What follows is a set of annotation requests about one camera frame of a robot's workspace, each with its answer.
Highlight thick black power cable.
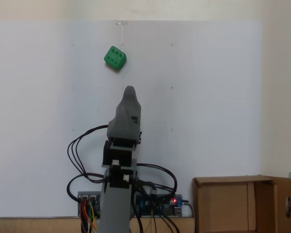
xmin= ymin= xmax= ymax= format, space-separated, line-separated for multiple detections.
xmin=66 ymin=172 xmax=105 ymax=202

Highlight blue board with wire sockets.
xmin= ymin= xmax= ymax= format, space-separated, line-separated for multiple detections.
xmin=80 ymin=195 xmax=101 ymax=217

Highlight red jumper wire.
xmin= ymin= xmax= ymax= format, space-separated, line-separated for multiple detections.
xmin=80 ymin=201 xmax=86 ymax=233

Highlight blue board with capacitors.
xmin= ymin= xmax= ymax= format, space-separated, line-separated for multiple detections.
xmin=137 ymin=195 xmax=161 ymax=216

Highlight brown cardboard box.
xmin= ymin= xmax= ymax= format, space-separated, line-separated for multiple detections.
xmin=193 ymin=174 xmax=291 ymax=233

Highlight black base cable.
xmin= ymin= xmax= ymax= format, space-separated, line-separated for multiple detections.
xmin=135 ymin=194 xmax=146 ymax=233

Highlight green jumper wire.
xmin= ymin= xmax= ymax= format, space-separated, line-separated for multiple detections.
xmin=87 ymin=201 xmax=95 ymax=229

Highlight orange jumper wire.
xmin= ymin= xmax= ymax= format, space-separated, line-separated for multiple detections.
xmin=83 ymin=205 xmax=98 ymax=232

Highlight broad ribbed grey gripper finger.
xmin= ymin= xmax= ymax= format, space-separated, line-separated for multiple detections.
xmin=108 ymin=85 xmax=132 ymax=125

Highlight green dice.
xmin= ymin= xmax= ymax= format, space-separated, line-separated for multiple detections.
xmin=103 ymin=45 xmax=127 ymax=72

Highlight narrow smooth grey gripper finger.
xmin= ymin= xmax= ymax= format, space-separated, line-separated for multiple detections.
xmin=126 ymin=85 xmax=142 ymax=122

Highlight black servo cable bundle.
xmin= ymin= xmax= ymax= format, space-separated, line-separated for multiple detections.
xmin=134 ymin=163 xmax=178 ymax=202
xmin=67 ymin=124 xmax=110 ymax=184

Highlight black board cable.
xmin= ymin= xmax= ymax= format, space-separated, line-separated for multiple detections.
xmin=157 ymin=210 xmax=181 ymax=233

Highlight blue board with red light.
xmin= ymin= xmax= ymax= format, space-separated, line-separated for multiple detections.
xmin=160 ymin=194 xmax=184 ymax=216

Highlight brown plywood board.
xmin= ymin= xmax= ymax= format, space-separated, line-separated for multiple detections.
xmin=0 ymin=216 xmax=196 ymax=233

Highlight grey mounting plate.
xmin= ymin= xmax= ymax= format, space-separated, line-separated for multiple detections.
xmin=77 ymin=191 xmax=184 ymax=218

